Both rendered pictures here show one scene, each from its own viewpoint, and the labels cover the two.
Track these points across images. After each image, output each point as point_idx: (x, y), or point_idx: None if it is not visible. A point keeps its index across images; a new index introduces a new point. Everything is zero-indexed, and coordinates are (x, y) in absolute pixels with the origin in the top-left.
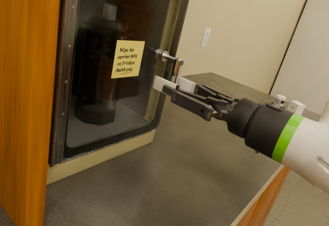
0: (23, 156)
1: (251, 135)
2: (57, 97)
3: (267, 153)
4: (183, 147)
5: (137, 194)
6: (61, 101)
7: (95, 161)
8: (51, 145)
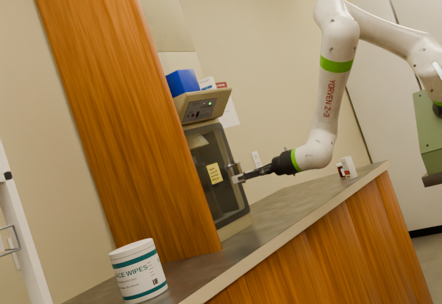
0: (202, 212)
1: (283, 166)
2: None
3: (294, 170)
4: (273, 216)
5: (256, 231)
6: None
7: (227, 235)
8: None
